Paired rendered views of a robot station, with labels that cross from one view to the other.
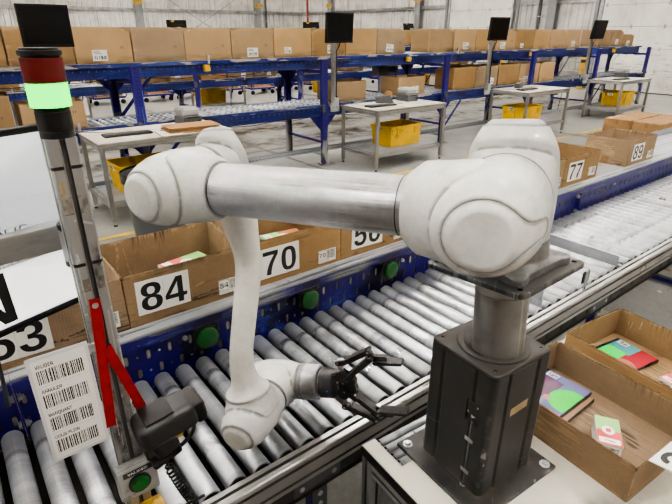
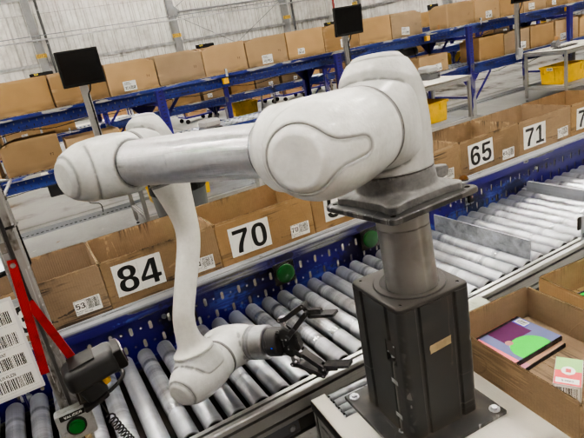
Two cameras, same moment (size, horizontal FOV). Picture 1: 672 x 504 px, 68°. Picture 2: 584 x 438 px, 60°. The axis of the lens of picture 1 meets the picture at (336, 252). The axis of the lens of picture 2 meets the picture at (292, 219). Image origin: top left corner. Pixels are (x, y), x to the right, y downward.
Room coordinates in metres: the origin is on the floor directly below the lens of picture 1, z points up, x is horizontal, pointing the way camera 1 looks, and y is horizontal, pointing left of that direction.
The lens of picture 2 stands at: (-0.09, -0.32, 1.59)
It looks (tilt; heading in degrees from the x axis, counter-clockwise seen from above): 19 degrees down; 12
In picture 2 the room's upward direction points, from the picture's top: 11 degrees counter-clockwise
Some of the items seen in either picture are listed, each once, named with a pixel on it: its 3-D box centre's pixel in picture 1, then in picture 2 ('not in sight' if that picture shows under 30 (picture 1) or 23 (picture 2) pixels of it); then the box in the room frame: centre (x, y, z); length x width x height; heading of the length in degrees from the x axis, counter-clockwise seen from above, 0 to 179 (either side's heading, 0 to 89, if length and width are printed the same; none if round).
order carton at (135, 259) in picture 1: (173, 269); (154, 255); (1.48, 0.53, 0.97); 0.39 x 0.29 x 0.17; 128
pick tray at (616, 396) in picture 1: (587, 409); (549, 351); (1.00, -0.64, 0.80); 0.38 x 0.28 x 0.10; 33
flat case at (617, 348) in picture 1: (618, 358); not in sight; (1.27, -0.87, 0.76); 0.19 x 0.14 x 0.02; 118
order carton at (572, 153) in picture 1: (558, 163); (567, 112); (2.92, -1.32, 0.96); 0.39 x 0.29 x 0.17; 128
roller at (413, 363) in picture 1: (376, 340); (349, 306); (1.42, -0.14, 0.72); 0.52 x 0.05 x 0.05; 38
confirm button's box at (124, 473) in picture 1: (137, 477); (76, 421); (0.65, 0.36, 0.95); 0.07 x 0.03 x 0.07; 128
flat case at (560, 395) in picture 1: (549, 394); (514, 341); (1.08, -0.58, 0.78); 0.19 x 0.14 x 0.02; 127
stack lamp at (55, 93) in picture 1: (46, 82); not in sight; (0.68, 0.38, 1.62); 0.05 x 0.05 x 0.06
